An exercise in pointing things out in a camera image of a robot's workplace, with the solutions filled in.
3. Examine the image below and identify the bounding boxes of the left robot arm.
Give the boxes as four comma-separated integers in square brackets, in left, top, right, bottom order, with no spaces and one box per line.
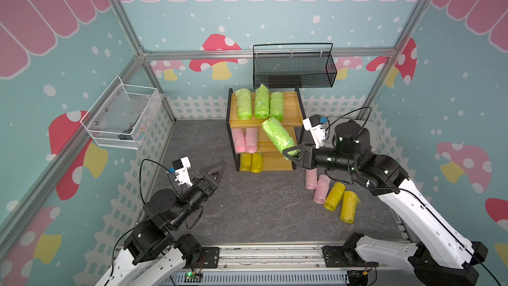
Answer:
[98,157,227,285]

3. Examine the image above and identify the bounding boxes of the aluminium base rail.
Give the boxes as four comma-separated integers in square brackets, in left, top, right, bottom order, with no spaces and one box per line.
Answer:
[101,242,447,286]

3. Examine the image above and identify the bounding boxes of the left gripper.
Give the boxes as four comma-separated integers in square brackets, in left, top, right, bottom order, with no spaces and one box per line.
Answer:
[171,162,228,230]

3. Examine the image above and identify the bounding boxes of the green roll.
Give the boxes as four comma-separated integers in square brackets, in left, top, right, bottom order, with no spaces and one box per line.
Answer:
[261,118,297,154]
[235,88,253,120]
[270,91,284,122]
[254,84,270,120]

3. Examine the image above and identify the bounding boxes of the black wire mesh basket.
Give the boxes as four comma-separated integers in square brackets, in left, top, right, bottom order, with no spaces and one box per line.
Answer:
[252,42,337,89]

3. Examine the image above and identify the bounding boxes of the black object in white basket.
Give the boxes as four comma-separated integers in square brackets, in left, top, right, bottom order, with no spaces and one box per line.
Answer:
[118,126,134,140]

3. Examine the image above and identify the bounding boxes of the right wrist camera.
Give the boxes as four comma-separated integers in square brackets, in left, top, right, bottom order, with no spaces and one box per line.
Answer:
[303,115,328,149]

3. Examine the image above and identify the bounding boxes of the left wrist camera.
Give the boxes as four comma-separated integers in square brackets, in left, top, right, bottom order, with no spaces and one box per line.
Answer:
[168,157,193,187]

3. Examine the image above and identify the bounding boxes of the white wire mesh basket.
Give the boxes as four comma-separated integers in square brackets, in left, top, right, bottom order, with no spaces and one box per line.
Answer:
[81,77,162,150]

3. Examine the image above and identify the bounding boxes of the green circuit board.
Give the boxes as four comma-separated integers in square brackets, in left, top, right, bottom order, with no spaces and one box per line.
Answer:
[183,271,203,283]

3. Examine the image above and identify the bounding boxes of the white plastic storage box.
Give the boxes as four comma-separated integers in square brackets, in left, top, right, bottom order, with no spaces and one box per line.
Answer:
[324,118,380,152]

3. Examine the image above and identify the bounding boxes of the pink roll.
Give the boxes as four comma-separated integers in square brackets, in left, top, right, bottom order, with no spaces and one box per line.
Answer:
[231,128,246,154]
[245,128,258,154]
[305,168,318,190]
[313,174,331,205]

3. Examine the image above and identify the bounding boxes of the yellow roll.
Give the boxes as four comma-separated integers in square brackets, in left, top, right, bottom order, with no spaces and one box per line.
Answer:
[324,182,346,211]
[251,152,263,173]
[239,153,252,172]
[340,191,360,224]

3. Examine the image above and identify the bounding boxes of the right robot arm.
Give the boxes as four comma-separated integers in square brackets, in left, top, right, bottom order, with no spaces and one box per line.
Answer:
[282,115,488,285]

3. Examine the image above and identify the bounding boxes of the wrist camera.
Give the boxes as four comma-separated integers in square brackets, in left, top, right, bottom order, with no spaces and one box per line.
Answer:
[303,115,328,149]
[168,157,193,187]

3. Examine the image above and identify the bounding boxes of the wooden three-tier shelf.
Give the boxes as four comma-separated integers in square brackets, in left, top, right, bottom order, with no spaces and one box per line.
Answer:
[225,86,307,172]

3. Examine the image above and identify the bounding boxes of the yellow roll front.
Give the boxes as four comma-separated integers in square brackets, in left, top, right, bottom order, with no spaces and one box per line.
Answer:
[251,152,263,173]

